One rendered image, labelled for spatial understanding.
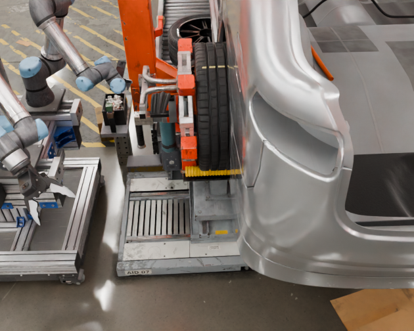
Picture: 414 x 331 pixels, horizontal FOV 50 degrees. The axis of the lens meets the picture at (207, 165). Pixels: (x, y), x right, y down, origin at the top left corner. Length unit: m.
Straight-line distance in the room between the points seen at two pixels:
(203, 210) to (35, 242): 0.96
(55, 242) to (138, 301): 0.57
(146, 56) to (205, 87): 0.68
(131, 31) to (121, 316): 1.54
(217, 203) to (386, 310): 1.09
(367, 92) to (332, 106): 1.16
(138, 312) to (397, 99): 1.71
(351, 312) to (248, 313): 0.55
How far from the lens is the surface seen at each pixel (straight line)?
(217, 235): 2.63
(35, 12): 2.25
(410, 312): 2.74
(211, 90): 2.04
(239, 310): 2.55
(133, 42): 2.61
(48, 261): 2.59
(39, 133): 1.73
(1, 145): 1.60
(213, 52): 2.17
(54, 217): 2.81
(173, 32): 3.89
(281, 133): 1.27
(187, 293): 2.60
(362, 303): 2.68
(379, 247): 1.43
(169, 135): 2.57
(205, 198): 2.73
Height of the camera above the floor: 2.22
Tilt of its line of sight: 43 degrees down
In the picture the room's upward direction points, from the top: 1 degrees counter-clockwise
